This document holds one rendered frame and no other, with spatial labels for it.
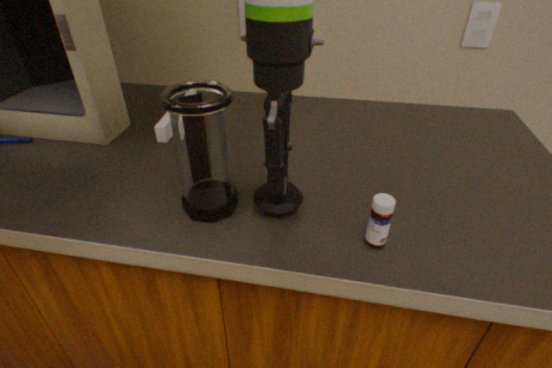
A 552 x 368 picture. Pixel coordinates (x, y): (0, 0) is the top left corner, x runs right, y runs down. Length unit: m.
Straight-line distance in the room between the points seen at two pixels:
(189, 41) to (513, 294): 1.04
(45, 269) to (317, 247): 0.55
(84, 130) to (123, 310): 0.43
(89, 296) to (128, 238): 0.25
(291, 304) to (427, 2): 0.84
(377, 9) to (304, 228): 0.69
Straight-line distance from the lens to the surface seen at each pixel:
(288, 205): 0.62
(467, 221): 0.73
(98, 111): 0.91
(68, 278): 0.86
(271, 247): 0.59
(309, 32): 0.50
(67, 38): 0.87
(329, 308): 0.67
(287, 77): 0.50
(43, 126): 1.03
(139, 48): 1.31
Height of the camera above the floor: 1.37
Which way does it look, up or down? 34 degrees down
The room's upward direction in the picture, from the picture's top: straight up
